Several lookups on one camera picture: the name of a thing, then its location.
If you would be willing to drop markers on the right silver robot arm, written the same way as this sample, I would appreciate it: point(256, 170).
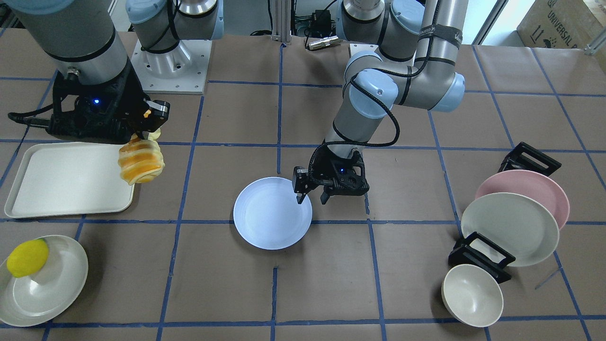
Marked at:
point(80, 37)

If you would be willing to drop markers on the silver metal cylinder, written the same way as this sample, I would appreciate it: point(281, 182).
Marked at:
point(324, 42)

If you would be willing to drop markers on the blue plate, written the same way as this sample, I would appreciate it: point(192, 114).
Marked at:
point(267, 215)

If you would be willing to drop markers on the yellow lemon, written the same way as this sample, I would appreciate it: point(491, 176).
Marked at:
point(28, 258)

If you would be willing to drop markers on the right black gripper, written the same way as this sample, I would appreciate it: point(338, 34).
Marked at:
point(133, 98)

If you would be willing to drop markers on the aluminium frame post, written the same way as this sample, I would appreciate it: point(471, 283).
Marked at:
point(281, 15)

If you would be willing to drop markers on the cream deep bowl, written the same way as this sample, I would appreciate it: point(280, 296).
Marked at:
point(472, 296)

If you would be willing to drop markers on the white rectangular tray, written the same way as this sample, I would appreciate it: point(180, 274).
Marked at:
point(68, 179)

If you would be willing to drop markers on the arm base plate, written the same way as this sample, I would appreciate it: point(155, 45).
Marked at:
point(354, 48)
point(180, 71)

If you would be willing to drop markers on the orange striped bread loaf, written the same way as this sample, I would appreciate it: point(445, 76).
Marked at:
point(141, 160)

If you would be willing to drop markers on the shallow cream bowl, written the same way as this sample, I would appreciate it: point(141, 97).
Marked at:
point(32, 300)

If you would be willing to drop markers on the cardboard box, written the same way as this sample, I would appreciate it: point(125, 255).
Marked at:
point(562, 23)

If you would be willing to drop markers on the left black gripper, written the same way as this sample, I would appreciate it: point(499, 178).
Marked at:
point(319, 166)

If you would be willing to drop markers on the black dish rack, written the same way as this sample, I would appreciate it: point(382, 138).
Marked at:
point(476, 249)

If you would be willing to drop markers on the cream plate in rack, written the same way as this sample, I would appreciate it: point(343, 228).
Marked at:
point(518, 224)

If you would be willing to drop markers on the pink plate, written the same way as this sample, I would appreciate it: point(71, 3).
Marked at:
point(531, 184)

